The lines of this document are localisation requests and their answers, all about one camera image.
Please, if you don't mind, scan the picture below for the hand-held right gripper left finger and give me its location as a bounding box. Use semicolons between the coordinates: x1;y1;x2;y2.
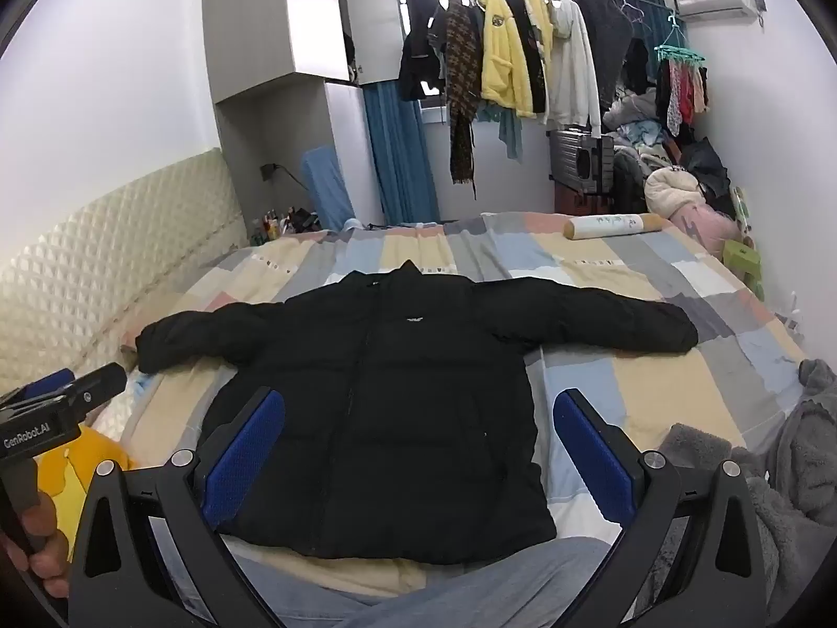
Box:
65;387;289;628

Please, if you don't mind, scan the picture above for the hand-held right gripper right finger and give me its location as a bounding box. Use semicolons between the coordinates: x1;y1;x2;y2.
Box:
552;387;770;628

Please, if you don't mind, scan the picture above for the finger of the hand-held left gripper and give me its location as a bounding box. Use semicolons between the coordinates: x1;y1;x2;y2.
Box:
55;362;129;420
0;368;77;408

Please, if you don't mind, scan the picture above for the black puffer jacket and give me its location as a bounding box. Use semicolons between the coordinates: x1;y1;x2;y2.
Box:
135;260;700;565

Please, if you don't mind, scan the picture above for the pile of mixed clothes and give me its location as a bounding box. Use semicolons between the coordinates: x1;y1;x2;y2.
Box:
602;88;740;223

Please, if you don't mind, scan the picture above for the person's left hand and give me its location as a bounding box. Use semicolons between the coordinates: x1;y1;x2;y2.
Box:
0;471;74;600

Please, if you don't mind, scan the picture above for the cream quilted pillow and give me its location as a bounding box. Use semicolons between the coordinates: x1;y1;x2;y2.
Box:
88;392;149;450

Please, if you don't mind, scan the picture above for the yellow garment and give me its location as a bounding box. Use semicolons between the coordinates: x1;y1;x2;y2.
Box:
36;424;140;537

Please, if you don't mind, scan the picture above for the pastel patchwork bed quilt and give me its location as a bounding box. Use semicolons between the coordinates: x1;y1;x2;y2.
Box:
85;211;809;603

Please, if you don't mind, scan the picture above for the cream quilted headboard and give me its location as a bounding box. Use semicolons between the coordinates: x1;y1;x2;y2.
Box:
0;147;251;395

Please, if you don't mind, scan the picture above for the grey fleece blanket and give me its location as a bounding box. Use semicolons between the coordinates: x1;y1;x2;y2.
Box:
657;358;837;628

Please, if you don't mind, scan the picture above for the bedside clutter of bottles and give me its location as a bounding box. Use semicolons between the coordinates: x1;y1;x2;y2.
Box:
260;206;322;243

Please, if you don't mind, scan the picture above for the green plastic stool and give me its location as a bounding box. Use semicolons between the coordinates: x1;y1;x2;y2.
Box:
722;239;766;302

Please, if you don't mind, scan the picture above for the dark red stand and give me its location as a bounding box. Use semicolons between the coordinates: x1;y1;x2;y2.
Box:
555;180;613;216

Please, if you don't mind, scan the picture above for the pink plush garment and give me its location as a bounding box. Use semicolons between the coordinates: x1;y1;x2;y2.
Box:
680;199;740;256

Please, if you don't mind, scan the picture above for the blue folded mat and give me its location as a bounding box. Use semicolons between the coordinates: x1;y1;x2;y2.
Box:
299;145;358;231

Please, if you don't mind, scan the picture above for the cream fleece garment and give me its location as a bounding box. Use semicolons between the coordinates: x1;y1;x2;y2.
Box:
644;166;705;221

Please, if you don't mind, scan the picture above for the grey ribbed suitcase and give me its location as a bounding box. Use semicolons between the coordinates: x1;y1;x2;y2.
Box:
549;129;616;196

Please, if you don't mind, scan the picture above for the hanging teal garment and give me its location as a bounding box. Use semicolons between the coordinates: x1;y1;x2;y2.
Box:
477;105;525;165

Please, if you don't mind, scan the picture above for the blue curtain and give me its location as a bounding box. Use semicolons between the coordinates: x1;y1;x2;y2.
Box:
361;82;443;227

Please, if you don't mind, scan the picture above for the bunch of hanging small garments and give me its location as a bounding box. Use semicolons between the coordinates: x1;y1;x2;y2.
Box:
657;59;711;139

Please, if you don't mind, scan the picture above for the hanging black garment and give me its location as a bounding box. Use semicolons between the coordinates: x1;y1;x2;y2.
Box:
503;0;548;116

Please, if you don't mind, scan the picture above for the hanging white hoodie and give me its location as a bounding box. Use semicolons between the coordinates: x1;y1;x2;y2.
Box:
546;0;603;139

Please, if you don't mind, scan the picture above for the hanging brown plaid coat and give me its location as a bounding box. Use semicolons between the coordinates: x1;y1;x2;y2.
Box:
445;0;486;188

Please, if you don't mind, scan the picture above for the grey wardrobe cabinet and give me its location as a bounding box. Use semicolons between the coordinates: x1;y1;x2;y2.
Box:
201;0;387;243

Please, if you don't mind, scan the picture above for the yellow fleece hoodie with badge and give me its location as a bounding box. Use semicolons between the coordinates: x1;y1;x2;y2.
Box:
477;0;535;120

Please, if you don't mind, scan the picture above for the green clip hanger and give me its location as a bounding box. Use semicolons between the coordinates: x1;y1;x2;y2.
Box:
654;13;711;68

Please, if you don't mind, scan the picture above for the hanging black jacket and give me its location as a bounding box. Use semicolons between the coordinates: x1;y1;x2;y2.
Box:
398;0;452;103

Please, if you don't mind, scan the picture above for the plain yellow fleece hoodie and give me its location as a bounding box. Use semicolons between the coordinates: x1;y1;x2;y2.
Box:
523;0;558;127

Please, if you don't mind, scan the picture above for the dark teal hanging cloth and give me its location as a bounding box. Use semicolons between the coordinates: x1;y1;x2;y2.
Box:
621;0;675;41

